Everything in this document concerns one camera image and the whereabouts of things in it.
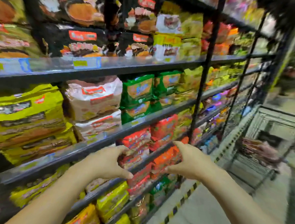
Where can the person's left hand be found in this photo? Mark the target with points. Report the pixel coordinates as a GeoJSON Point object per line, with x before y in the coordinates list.
{"type": "Point", "coordinates": [103, 162]}

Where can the person's right hand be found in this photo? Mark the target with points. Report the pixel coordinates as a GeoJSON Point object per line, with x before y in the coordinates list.
{"type": "Point", "coordinates": [196, 164]}

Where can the person's right thumb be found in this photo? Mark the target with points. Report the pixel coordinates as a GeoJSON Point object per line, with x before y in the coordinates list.
{"type": "Point", "coordinates": [173, 169]}

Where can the person's left thumb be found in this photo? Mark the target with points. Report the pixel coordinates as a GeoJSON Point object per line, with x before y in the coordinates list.
{"type": "Point", "coordinates": [124, 173]}

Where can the person's right forearm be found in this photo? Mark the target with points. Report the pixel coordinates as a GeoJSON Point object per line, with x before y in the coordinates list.
{"type": "Point", "coordinates": [238, 205]}

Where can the person's left forearm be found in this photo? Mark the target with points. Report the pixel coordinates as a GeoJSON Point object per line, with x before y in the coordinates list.
{"type": "Point", "coordinates": [53, 199]}

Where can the orange noodle multipack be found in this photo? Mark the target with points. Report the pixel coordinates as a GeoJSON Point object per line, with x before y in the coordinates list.
{"type": "Point", "coordinates": [166, 160]}

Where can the dark red noodle multipack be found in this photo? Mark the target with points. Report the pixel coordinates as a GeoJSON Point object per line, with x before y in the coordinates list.
{"type": "Point", "coordinates": [140, 181]}

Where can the small green packet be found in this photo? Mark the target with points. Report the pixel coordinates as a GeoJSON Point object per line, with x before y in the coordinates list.
{"type": "Point", "coordinates": [160, 188]}

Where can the yellow black striped floor tape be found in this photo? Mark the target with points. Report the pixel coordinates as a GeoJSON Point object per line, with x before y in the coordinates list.
{"type": "Point", "coordinates": [182, 200]}

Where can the white pink noodle multipack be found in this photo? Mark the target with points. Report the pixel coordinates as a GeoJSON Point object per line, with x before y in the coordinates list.
{"type": "Point", "coordinates": [94, 98]}
{"type": "Point", "coordinates": [99, 125]}

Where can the black metal shelving rack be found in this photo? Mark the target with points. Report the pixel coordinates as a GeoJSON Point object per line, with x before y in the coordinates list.
{"type": "Point", "coordinates": [162, 111]}

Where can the yellow orange noodle packet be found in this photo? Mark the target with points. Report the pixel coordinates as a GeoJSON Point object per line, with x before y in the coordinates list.
{"type": "Point", "coordinates": [84, 218]}

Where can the green noodle multipack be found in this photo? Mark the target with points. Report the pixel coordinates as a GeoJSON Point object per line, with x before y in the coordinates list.
{"type": "Point", "coordinates": [168, 82]}
{"type": "Point", "coordinates": [137, 89]}
{"type": "Point", "coordinates": [137, 112]}

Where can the row of colourful small packets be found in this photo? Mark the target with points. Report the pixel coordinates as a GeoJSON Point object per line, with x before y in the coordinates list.
{"type": "Point", "coordinates": [217, 106]}

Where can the large yellow noodle multipack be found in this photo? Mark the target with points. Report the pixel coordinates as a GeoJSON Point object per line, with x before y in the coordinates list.
{"type": "Point", "coordinates": [25, 115]}
{"type": "Point", "coordinates": [41, 145]}

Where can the pile of brown pink packets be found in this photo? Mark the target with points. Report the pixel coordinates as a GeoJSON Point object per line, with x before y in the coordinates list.
{"type": "Point", "coordinates": [260, 151]}

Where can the stack of yellow green packets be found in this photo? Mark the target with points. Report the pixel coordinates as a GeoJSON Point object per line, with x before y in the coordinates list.
{"type": "Point", "coordinates": [220, 74]}

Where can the blue yellow price label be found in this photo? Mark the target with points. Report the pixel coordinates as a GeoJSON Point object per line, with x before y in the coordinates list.
{"type": "Point", "coordinates": [87, 63]}
{"type": "Point", "coordinates": [10, 66]}

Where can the yellow white noodle packet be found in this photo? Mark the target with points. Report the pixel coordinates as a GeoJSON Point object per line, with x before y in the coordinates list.
{"type": "Point", "coordinates": [166, 49]}
{"type": "Point", "coordinates": [169, 21]}

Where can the plain yellow noodle packet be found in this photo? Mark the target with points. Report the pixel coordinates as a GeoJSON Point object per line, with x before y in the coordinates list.
{"type": "Point", "coordinates": [191, 49]}
{"type": "Point", "coordinates": [192, 26]}

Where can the black noodle packet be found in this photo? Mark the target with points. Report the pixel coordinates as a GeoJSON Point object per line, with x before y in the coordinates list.
{"type": "Point", "coordinates": [139, 15]}
{"type": "Point", "coordinates": [69, 7]}
{"type": "Point", "coordinates": [77, 42]}
{"type": "Point", "coordinates": [138, 46]}

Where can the stack of red orange packets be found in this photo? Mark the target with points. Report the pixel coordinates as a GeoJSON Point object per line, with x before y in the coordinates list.
{"type": "Point", "coordinates": [220, 38]}

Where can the olive brown noodle packet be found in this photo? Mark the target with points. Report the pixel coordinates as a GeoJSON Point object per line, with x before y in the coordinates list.
{"type": "Point", "coordinates": [13, 42]}
{"type": "Point", "coordinates": [7, 6]}

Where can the row of pink yellow packets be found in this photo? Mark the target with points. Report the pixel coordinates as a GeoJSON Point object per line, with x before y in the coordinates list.
{"type": "Point", "coordinates": [244, 9]}

